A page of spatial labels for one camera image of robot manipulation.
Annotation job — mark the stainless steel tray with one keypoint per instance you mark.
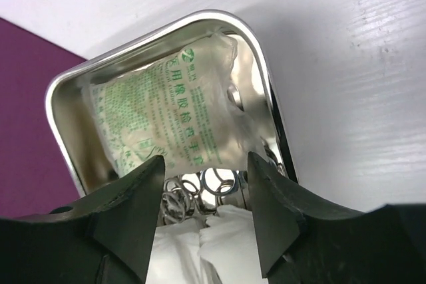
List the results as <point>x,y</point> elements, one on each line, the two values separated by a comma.
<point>253,90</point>

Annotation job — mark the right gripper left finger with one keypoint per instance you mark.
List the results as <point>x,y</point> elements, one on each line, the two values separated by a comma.
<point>104,237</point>

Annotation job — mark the steel hemostat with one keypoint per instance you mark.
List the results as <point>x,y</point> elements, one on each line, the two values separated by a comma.
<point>177,202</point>

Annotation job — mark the purple cloth drape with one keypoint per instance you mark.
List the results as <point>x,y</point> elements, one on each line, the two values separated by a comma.
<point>34,177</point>

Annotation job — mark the white gauze pad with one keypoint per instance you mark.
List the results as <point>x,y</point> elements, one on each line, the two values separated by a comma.
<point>228,242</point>
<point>174,257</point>

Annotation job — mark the packaged gauze bag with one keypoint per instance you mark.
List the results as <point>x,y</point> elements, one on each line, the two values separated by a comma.
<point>177,107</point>

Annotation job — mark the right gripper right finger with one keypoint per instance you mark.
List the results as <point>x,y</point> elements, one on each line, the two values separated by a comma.
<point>304,238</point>

